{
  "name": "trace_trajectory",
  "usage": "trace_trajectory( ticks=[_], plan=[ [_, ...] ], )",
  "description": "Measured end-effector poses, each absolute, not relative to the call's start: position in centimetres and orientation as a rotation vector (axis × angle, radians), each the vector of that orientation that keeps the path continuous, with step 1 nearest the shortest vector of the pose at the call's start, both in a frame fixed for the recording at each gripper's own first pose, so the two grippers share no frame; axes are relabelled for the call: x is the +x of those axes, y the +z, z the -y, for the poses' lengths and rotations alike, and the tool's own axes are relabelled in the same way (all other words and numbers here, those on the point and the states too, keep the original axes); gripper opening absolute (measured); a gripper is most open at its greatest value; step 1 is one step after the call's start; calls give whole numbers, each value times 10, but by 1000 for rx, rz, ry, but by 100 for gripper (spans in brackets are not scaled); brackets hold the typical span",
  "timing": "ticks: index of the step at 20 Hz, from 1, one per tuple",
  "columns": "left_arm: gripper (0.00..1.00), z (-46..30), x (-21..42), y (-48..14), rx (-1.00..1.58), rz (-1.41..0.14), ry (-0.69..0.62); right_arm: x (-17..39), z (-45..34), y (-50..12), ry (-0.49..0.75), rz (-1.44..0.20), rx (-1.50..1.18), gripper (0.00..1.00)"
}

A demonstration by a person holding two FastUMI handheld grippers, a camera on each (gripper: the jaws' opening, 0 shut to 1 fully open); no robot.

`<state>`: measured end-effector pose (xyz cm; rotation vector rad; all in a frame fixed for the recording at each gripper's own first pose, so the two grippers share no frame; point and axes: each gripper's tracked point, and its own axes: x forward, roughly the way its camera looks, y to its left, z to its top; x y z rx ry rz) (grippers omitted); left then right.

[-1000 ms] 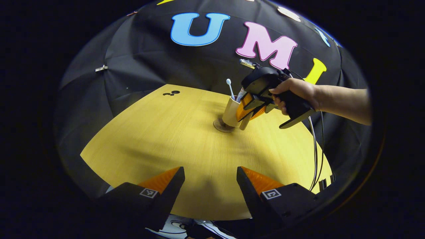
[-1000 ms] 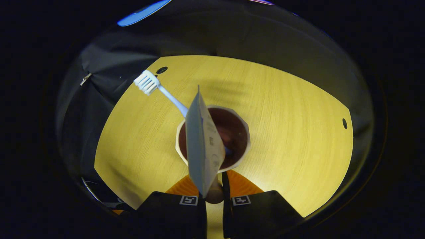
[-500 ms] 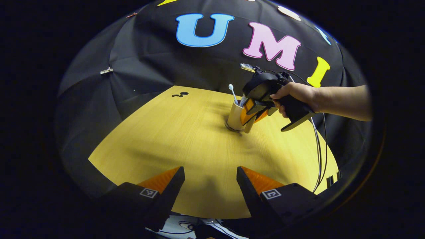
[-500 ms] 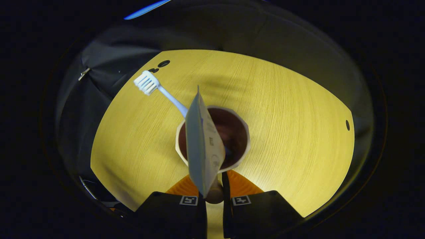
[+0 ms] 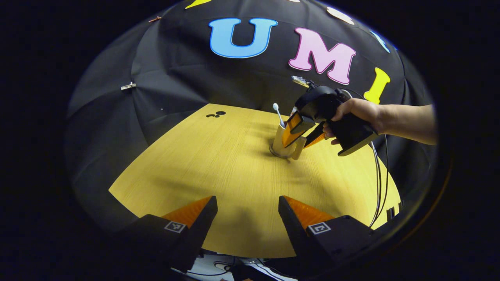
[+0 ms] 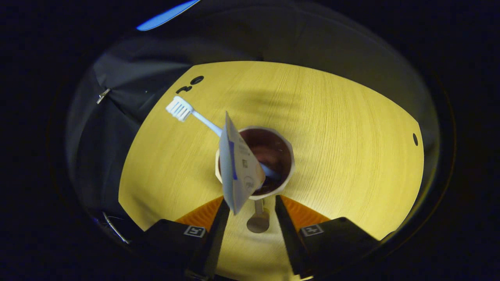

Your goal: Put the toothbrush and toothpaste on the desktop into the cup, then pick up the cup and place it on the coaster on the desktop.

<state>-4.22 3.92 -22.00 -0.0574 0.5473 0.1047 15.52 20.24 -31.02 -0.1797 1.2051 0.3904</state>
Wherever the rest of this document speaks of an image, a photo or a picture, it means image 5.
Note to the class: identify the black table clamp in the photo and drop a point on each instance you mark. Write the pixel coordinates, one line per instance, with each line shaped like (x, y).
(390, 213)

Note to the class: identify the red clip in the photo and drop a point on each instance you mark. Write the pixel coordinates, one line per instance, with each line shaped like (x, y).
(155, 18)

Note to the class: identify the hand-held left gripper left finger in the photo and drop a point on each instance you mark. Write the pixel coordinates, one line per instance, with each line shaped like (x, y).
(197, 234)

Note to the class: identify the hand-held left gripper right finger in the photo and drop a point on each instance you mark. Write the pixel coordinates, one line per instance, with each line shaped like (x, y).
(293, 230)

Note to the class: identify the black backdrop cloth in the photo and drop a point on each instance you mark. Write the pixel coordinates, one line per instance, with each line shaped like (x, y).
(168, 86)

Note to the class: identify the silver metal clip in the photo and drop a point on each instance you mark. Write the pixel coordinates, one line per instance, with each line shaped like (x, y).
(128, 86)

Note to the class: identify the light blue toothbrush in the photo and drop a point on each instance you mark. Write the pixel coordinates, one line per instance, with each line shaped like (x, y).
(275, 106)

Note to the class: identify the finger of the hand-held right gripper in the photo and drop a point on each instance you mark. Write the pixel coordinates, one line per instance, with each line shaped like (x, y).
(295, 128)
(317, 134)

